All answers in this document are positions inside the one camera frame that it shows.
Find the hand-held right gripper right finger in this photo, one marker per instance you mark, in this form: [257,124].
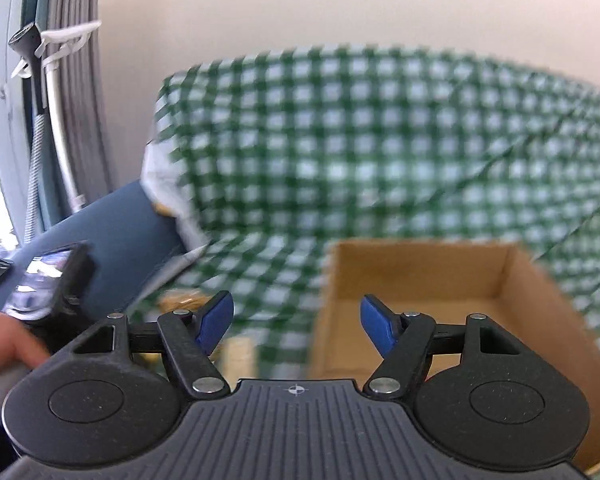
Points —
[377,325]

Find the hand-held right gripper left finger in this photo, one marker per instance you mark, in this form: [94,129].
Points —
[215,317]

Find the cardboard box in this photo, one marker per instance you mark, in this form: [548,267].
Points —
[420,280]

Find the person's left hand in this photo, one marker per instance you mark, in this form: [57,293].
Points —
[5,345]

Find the clear cookie packet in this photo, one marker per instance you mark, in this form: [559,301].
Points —
[185,300]

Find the beige snack packet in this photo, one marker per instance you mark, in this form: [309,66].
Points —
[241,355]

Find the blue sofa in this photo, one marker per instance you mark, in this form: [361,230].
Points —
[120,240]

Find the white printed plastic bag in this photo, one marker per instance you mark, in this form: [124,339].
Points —
[172,195]

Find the metal tube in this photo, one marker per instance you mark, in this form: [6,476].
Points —
[62,135]

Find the green checked cloth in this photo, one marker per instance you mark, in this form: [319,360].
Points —
[380,150]

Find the grey curtain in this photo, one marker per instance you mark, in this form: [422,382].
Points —
[77,85]

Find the white window frame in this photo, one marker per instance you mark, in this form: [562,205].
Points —
[7,110]

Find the white plastic bracket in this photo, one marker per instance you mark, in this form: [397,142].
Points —
[62,42]

